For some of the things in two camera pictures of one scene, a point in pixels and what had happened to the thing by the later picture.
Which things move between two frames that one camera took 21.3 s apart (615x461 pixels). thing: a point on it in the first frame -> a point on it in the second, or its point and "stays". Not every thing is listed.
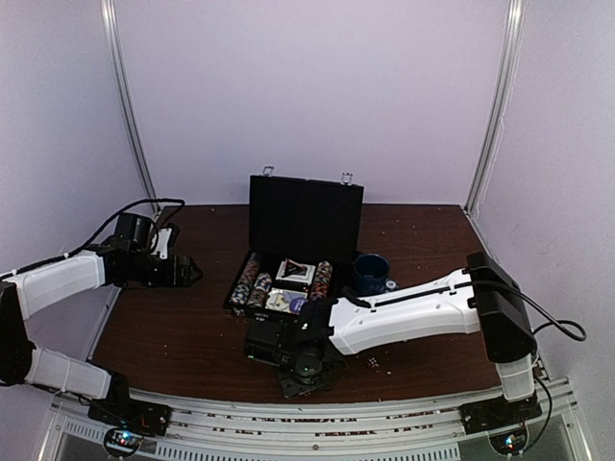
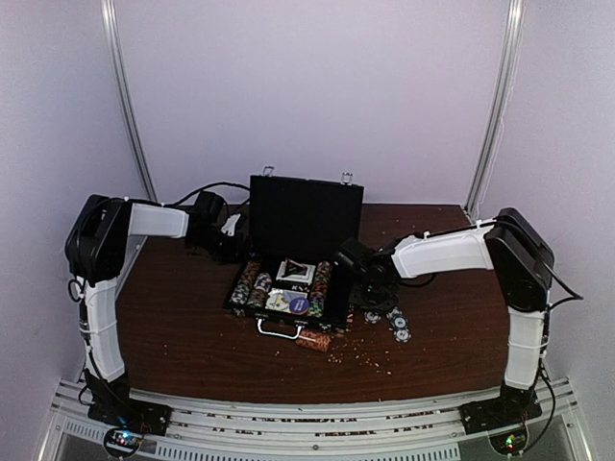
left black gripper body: [157, 277] -> [224, 250]
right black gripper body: [301, 381] -> [371, 298]
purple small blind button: [296, 304] stays
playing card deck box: [280, 299] stays
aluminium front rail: [425, 433] stays
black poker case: [305, 235] stays
